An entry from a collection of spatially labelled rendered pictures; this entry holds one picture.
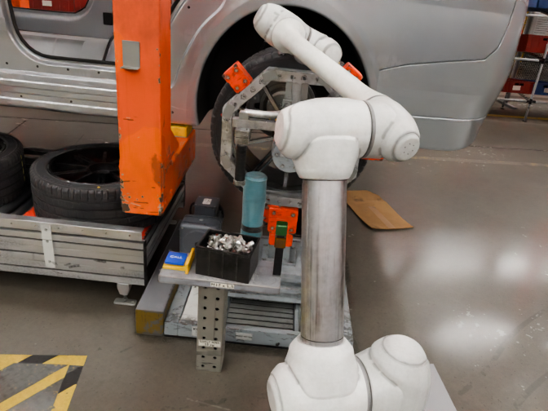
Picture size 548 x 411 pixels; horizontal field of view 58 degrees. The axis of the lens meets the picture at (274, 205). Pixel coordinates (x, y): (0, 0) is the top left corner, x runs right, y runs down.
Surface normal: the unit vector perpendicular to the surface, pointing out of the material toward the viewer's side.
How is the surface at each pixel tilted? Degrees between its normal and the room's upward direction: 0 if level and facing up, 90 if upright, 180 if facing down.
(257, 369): 0
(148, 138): 90
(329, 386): 67
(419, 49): 90
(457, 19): 90
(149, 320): 90
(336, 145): 76
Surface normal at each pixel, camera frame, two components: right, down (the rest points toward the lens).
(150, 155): -0.05, 0.43
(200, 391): 0.09, -0.90
